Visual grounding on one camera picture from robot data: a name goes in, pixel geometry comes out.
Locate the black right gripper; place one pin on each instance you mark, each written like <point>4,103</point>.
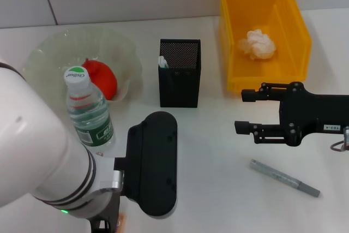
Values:
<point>313,113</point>

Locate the clear wavy glass fruit plate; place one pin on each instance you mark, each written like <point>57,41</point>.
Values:
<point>54,47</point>

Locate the small tan wrapped candy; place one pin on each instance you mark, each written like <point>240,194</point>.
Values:
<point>123,224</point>

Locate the yellow plastic bin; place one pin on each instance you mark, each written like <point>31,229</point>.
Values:
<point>245,3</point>

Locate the clear green-label water bottle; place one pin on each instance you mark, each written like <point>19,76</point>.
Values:
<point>90,113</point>

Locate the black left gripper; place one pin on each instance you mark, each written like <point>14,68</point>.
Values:
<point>105,226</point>

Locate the grey marker pen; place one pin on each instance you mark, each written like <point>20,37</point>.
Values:
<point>286,178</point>

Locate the mint green utility knife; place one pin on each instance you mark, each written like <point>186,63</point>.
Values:
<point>163,62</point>

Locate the black mesh pen holder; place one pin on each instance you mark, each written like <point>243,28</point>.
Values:
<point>178,91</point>

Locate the white paper ball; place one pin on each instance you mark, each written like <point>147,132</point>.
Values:
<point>259,44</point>

